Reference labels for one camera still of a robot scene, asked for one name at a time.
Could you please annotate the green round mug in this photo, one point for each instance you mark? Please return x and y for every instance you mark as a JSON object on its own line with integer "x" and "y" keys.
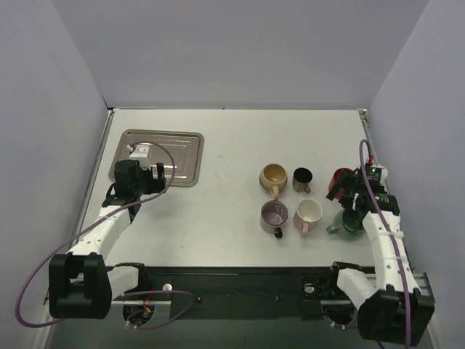
{"x": 345, "y": 226}

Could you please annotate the beige round mug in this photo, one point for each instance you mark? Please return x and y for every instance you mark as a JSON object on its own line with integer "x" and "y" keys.
{"x": 273, "y": 179}

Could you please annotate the mauve mug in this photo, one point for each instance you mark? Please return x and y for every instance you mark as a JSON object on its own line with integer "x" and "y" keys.
{"x": 273, "y": 216}

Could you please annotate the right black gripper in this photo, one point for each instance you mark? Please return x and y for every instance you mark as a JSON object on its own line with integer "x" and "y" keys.
{"x": 344, "y": 189}

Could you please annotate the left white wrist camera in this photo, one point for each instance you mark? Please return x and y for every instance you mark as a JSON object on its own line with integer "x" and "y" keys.
{"x": 140, "y": 153}

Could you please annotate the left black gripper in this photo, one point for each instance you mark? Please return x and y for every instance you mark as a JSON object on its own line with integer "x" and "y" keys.
{"x": 153, "y": 179}

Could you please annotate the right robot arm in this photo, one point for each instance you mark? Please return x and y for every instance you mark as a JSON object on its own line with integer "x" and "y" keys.
{"x": 392, "y": 309}

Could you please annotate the red dotted mug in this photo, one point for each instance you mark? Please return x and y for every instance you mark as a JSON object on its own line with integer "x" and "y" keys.
{"x": 336, "y": 175}

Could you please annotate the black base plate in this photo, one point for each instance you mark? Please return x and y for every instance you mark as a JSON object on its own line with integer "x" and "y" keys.
{"x": 234, "y": 293}

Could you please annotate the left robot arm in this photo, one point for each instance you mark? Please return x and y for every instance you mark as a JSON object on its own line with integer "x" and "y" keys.
{"x": 80, "y": 283}

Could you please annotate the pink faceted mug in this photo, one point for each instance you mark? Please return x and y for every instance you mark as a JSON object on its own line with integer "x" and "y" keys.
{"x": 307, "y": 215}

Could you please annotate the silver metal tray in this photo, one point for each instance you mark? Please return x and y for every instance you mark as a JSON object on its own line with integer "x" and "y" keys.
{"x": 180, "y": 152}

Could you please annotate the brown striped small mug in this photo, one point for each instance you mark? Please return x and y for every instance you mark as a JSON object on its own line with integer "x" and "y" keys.
{"x": 302, "y": 178}

